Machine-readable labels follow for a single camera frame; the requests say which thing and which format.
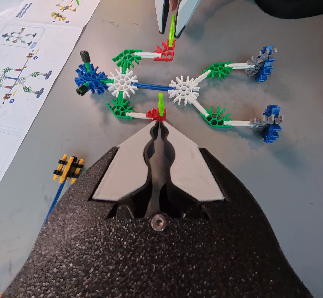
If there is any black orange toy wheel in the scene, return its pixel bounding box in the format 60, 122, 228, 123
52, 154, 85, 184

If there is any multicoloured construction toy model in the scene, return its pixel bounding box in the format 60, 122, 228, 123
74, 39, 283, 143

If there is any thin blue toy rod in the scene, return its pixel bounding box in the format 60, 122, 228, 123
39, 177, 70, 230

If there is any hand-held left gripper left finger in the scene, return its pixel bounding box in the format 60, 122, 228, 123
92, 121, 158, 218

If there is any white instruction sheet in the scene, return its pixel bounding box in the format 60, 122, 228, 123
0, 0, 121, 181

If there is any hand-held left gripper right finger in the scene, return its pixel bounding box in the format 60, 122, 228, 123
160, 121, 225, 218

